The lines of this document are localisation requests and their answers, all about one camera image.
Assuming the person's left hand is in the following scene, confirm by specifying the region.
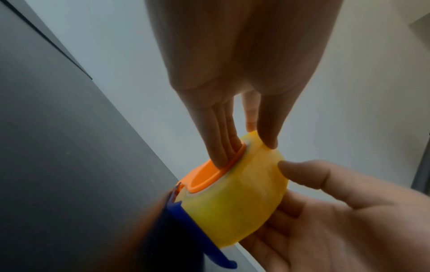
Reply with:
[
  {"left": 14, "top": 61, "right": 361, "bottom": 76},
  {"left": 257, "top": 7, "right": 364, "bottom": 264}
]
[{"left": 144, "top": 0, "right": 343, "bottom": 171}]

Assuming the yellow packing tape roll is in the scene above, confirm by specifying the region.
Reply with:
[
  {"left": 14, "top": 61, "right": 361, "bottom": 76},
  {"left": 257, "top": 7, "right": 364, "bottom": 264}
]
[{"left": 176, "top": 131, "right": 289, "bottom": 249}]

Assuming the black furniture panel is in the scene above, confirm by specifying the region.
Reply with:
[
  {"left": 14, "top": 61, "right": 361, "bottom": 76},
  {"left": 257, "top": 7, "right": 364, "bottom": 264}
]
[{"left": 0, "top": 0, "right": 206, "bottom": 272}]

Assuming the orange and blue tape dispenser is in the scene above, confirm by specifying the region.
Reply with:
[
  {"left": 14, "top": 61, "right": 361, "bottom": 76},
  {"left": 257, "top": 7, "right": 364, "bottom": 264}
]
[{"left": 161, "top": 142, "right": 247, "bottom": 269}]

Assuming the dark grey panel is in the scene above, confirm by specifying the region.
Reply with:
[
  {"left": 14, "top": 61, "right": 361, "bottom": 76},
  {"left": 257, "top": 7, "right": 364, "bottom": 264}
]
[{"left": 411, "top": 147, "right": 430, "bottom": 192}]

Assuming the person's right hand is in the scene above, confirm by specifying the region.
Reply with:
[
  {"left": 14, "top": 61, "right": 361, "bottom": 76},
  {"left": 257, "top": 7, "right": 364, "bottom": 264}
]
[{"left": 240, "top": 159, "right": 430, "bottom": 272}]

